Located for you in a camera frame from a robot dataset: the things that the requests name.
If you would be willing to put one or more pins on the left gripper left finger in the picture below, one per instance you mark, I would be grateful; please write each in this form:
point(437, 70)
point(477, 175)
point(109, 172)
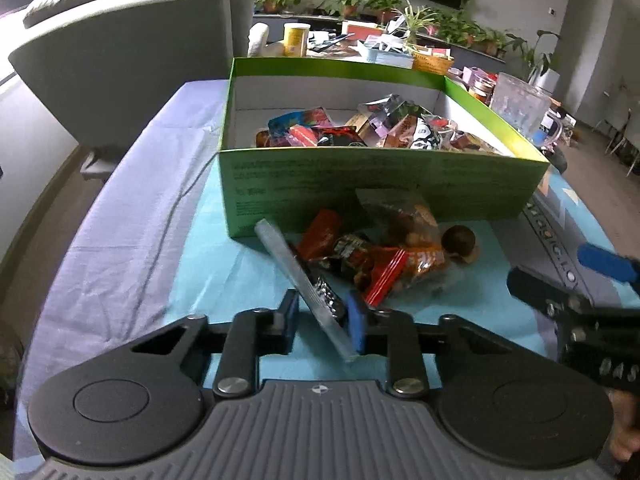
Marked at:
point(251, 335)

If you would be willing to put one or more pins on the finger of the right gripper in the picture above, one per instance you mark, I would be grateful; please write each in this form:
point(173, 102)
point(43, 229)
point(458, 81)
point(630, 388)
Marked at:
point(602, 261)
point(544, 295)

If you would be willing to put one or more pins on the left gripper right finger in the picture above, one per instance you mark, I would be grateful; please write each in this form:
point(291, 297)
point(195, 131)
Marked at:
point(391, 334)

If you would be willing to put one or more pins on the black red spicy snack packet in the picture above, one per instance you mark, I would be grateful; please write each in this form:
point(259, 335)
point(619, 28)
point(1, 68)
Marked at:
point(345, 136)

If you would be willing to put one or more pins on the clear bag fried snacks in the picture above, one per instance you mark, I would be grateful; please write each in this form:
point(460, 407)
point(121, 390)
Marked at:
point(327, 308)

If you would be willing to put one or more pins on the person's right hand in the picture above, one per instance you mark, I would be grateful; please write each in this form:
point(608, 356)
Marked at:
point(625, 437)

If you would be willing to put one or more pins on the red candy wrapper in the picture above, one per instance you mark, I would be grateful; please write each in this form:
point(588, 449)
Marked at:
point(373, 270)

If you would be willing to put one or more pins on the orange peanut snack bag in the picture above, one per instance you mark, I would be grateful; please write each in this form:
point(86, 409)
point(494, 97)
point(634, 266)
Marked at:
point(405, 220)

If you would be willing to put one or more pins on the white dining chair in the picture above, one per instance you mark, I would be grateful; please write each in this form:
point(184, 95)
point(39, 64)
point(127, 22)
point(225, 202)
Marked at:
point(630, 136)

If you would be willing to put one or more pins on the blue patterned tablecloth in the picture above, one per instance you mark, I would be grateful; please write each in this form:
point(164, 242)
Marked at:
point(154, 247)

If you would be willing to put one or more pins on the clear glass mug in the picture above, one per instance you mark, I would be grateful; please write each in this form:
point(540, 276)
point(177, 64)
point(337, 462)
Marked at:
point(519, 104)

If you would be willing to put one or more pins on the green cardboard box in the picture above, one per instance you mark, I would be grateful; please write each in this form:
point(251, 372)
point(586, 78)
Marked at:
point(289, 185)

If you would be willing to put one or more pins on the tall leafy floor plant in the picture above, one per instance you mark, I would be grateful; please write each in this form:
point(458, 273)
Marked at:
point(537, 62)

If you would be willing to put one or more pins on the orange can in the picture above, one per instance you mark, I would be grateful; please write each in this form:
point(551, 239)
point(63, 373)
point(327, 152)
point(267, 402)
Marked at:
point(482, 88)

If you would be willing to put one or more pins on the woven yellow basket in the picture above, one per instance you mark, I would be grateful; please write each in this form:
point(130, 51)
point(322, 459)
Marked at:
point(433, 64)

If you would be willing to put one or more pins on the round white coffee table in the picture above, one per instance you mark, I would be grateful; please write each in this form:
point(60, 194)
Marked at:
point(342, 47)

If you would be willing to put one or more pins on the blue plastic basket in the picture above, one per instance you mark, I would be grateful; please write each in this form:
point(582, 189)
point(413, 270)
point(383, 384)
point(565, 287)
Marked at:
point(387, 58)

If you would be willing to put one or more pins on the yellow canister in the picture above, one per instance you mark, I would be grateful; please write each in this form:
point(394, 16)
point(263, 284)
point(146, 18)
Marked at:
point(295, 39)

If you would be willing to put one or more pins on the spider plant in vase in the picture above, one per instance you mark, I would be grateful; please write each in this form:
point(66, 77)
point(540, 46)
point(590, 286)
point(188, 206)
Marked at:
point(414, 18)

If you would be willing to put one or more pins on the grey armchair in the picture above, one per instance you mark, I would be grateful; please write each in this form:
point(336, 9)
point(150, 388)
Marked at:
point(104, 68)

